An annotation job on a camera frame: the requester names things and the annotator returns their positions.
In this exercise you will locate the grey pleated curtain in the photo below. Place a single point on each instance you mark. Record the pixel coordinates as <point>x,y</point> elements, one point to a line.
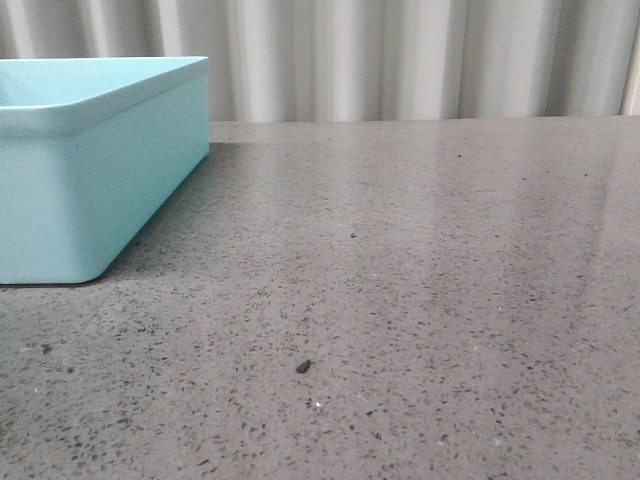
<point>362,60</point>

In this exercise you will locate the small black debris chip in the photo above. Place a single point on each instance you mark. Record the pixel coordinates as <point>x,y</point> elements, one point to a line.
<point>304,366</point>

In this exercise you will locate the light blue plastic box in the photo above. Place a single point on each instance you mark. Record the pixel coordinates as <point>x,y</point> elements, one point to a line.
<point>90,150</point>

